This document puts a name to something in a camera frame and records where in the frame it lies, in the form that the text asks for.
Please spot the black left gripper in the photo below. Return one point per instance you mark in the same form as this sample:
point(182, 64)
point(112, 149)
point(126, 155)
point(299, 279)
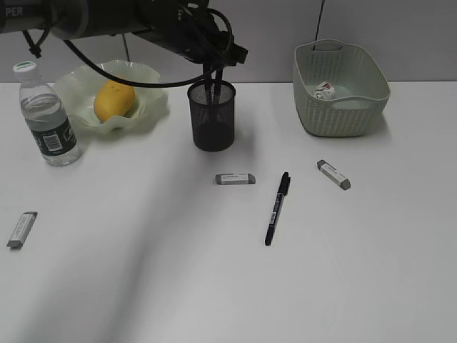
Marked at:
point(188, 28)

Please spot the black marker pen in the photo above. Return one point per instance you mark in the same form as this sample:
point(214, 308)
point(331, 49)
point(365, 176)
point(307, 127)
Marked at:
point(217, 86)
point(207, 83)
point(280, 195)

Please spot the yellow mango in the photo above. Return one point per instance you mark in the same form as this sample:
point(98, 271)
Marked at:
point(113, 99)

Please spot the waste paper ball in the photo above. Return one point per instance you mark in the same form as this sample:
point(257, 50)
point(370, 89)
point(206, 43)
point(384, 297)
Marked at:
point(325, 91)

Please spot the clear water bottle green label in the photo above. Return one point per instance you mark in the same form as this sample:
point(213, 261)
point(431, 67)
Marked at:
point(46, 117)

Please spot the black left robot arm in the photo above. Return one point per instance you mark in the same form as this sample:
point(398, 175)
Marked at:
point(69, 20)

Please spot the black mesh pen holder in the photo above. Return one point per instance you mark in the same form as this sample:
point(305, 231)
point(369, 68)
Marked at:
point(212, 115)

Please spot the pale green wavy plate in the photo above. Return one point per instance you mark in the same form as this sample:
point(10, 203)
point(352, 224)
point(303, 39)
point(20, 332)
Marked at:
point(78, 91)

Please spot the grey eraser in middle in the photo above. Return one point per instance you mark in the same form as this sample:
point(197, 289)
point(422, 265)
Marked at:
point(235, 179)

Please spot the grey eraser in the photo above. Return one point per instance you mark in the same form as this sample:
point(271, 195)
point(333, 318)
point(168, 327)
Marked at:
point(235, 179)
point(333, 174)
point(21, 230)

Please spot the pale green woven basket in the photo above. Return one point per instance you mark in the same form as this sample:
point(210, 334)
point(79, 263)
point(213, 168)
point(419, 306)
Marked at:
point(362, 91)

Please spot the grey eraser at right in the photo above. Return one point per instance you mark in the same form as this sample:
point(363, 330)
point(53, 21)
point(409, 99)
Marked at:
point(333, 174)

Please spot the grey eraser at left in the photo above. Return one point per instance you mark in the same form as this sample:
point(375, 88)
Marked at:
point(21, 230)

